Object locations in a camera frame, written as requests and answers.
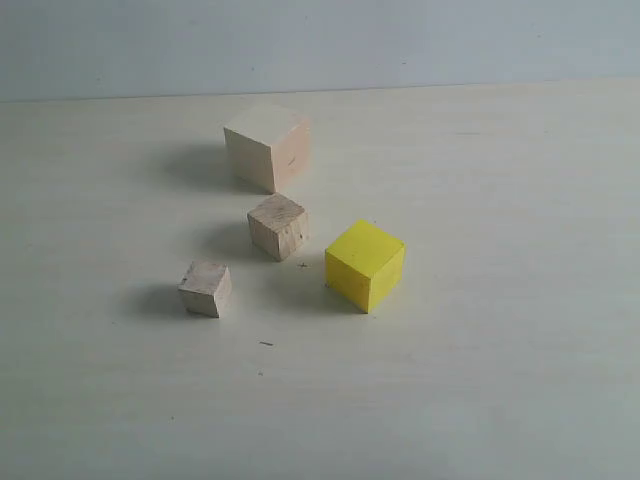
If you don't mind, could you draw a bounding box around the small wooden cube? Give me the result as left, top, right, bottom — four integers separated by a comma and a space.
178, 260, 232, 318

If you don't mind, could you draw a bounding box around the large pale wooden cube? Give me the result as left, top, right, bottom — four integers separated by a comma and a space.
223, 104, 311, 193

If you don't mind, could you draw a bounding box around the yellow cube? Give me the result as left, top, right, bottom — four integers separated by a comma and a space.
325, 219, 406, 313

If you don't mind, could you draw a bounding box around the medium wooden cube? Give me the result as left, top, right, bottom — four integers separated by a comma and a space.
247, 193, 309, 261

